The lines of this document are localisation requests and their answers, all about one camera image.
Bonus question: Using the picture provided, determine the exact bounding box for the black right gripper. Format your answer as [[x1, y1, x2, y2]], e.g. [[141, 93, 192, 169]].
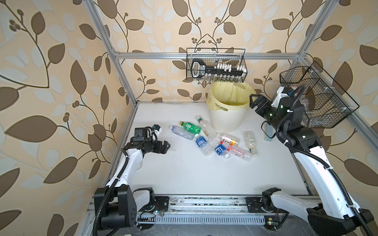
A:
[[249, 93, 285, 137]]

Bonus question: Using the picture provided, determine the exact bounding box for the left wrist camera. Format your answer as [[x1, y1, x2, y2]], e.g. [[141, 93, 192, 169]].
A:
[[134, 124, 162, 141]]

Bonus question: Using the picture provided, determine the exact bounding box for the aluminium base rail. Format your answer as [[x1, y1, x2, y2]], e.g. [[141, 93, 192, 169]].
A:
[[75, 194, 337, 236]]

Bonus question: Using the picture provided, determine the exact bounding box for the tea bottle yellow white label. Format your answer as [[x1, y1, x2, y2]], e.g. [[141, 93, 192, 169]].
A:
[[217, 133, 240, 146]]

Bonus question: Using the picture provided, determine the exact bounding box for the clear bluish bottle lying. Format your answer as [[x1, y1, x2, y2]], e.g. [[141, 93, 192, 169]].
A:
[[169, 125, 195, 140]]

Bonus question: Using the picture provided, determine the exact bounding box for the black wire basket wall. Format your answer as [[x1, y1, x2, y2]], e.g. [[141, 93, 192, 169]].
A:
[[280, 61, 360, 128], [186, 47, 248, 83]]

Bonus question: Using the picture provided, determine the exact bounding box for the clear bottle green band label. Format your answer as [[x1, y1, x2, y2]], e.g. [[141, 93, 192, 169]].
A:
[[244, 131, 258, 156]]

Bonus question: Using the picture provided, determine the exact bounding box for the clear bottle red cap red print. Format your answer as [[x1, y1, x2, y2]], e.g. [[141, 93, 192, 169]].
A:
[[221, 142, 253, 161]]

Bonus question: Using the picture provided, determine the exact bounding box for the green bottle yellow cap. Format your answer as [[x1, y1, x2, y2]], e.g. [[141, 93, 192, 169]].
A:
[[180, 122, 201, 134]]

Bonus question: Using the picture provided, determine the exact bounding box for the yellow bin liner bag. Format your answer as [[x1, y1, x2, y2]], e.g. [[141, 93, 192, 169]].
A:
[[207, 82, 256, 112]]

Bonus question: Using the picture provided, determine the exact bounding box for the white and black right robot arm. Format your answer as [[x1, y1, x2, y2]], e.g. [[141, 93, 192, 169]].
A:
[[250, 94, 374, 236]]

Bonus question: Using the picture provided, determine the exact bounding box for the clear bottle green red neck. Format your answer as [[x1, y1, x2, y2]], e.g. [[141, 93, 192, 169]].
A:
[[195, 115, 217, 140]]

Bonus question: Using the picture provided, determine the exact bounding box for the water bottle blue label white cap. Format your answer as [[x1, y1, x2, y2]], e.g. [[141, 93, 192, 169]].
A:
[[195, 134, 213, 156]]

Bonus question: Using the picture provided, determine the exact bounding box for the small bottle blue label white cap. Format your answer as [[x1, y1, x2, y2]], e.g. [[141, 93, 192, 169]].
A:
[[215, 144, 230, 159]]

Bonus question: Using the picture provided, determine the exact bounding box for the black wire basket back wall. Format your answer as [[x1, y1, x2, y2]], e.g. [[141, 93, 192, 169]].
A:
[[186, 47, 248, 83]]

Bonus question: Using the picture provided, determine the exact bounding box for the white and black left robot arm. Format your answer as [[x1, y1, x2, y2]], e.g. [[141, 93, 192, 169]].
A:
[[92, 137, 170, 236]]

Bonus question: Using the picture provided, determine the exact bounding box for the black rack of white vials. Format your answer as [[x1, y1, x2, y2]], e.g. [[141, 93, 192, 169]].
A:
[[189, 59, 248, 81]]

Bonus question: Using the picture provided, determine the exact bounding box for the black wire basket right wall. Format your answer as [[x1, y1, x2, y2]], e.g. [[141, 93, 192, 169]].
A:
[[280, 61, 360, 128]]

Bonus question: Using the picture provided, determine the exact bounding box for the white ribbed waste bin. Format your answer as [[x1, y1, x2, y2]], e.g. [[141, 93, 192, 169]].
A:
[[210, 103, 249, 133]]

